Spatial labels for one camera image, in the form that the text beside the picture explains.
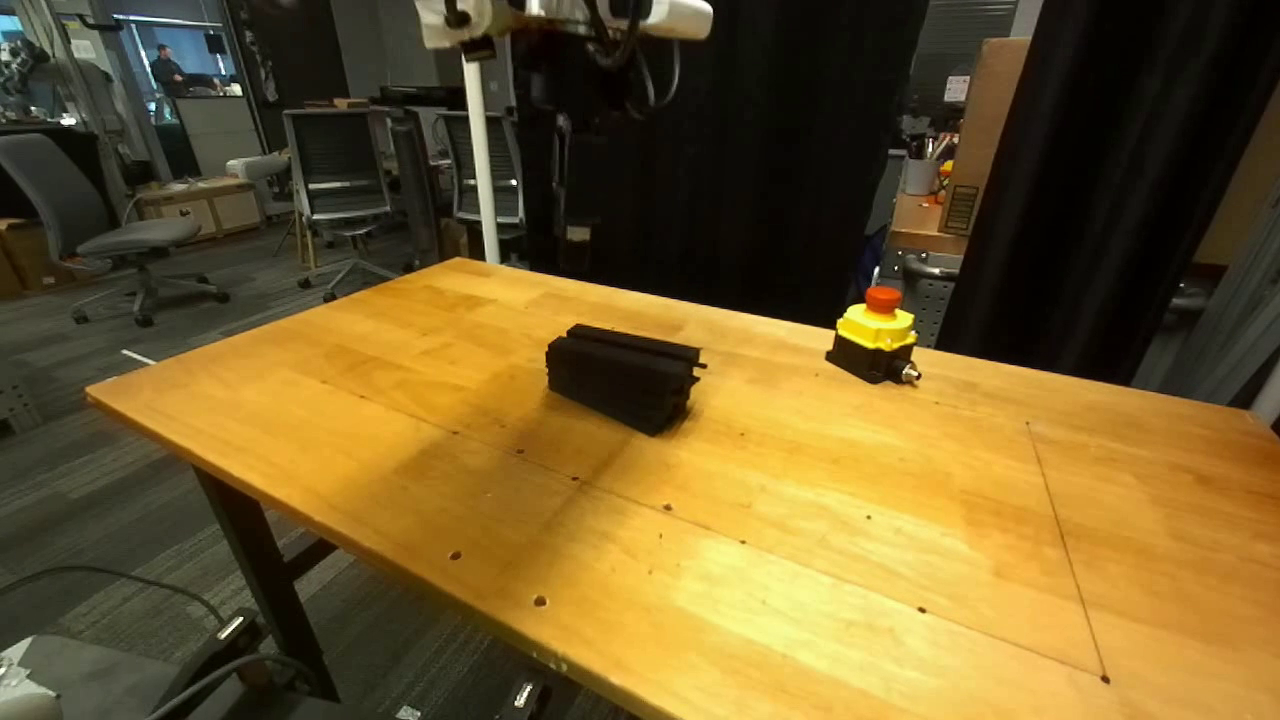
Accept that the yellow red emergency stop button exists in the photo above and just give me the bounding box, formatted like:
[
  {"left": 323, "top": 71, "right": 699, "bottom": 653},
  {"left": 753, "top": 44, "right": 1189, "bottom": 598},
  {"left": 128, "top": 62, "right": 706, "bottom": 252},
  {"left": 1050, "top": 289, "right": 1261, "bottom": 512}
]
[{"left": 822, "top": 282, "right": 928, "bottom": 390}]

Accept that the white vertical pole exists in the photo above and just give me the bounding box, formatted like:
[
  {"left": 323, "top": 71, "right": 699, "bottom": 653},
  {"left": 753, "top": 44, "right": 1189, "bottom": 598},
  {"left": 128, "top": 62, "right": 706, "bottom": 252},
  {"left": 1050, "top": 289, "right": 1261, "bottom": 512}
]
[{"left": 454, "top": 44, "right": 508, "bottom": 268}]

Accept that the small cardboard box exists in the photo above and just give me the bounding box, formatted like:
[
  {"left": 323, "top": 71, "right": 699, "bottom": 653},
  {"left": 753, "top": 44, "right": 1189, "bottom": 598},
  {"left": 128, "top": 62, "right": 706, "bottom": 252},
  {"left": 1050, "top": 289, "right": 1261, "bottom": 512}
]
[{"left": 883, "top": 189, "right": 967, "bottom": 250}]

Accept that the white cup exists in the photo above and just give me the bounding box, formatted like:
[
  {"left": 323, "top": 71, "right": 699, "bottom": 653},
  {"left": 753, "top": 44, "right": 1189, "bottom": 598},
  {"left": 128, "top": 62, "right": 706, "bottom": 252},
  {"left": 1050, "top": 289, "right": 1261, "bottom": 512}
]
[{"left": 898, "top": 149, "right": 939, "bottom": 199}]

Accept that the tall cardboard box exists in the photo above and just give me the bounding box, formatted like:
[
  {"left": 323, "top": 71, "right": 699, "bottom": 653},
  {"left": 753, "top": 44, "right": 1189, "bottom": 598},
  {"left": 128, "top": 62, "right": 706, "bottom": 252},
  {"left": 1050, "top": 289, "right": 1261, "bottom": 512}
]
[{"left": 946, "top": 36, "right": 1036, "bottom": 206}]

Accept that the black table leg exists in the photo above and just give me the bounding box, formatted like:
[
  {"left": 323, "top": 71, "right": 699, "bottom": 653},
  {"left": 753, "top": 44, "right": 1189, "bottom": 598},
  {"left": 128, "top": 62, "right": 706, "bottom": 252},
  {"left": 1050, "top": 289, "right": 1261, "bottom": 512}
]
[{"left": 193, "top": 464, "right": 344, "bottom": 704}]

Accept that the wooden drawer cabinet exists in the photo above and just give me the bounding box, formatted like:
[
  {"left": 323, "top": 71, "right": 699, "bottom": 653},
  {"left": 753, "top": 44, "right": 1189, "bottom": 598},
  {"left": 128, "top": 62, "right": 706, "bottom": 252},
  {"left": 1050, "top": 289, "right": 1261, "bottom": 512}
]
[{"left": 130, "top": 174, "right": 269, "bottom": 242}]

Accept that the narrow black curtain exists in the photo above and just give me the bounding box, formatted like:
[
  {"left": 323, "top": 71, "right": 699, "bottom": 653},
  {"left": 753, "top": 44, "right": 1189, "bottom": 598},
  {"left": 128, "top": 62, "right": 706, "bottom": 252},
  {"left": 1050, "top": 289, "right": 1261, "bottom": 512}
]
[{"left": 936, "top": 0, "right": 1280, "bottom": 385}]

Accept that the grey office chair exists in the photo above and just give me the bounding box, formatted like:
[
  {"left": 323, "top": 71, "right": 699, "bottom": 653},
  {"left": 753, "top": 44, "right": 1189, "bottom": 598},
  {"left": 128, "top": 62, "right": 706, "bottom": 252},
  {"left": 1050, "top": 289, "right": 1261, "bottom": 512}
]
[{"left": 0, "top": 134, "right": 234, "bottom": 333}]

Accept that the grey fabric panel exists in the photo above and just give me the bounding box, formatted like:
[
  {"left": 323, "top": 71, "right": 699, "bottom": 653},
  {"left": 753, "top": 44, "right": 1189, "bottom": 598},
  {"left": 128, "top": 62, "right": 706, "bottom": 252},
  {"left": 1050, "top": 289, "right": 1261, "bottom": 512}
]
[{"left": 1130, "top": 226, "right": 1280, "bottom": 415}]

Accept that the grey padded seat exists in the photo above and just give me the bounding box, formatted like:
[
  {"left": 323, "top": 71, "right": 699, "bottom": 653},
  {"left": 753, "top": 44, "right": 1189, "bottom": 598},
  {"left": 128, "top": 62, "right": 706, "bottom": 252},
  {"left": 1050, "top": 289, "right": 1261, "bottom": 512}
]
[{"left": 0, "top": 631, "right": 263, "bottom": 720}]

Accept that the brown cardboard box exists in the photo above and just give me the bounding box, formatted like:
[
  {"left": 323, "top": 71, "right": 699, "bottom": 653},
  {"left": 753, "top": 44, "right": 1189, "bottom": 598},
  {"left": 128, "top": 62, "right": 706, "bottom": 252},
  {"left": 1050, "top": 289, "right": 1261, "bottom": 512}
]
[{"left": 0, "top": 216, "right": 57, "bottom": 302}]

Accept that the grey metal frame cart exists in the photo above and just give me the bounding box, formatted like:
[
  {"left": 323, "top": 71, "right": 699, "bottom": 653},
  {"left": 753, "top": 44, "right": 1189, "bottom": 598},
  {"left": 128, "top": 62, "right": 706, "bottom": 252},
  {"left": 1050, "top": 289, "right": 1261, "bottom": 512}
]
[{"left": 281, "top": 105, "right": 402, "bottom": 293}]

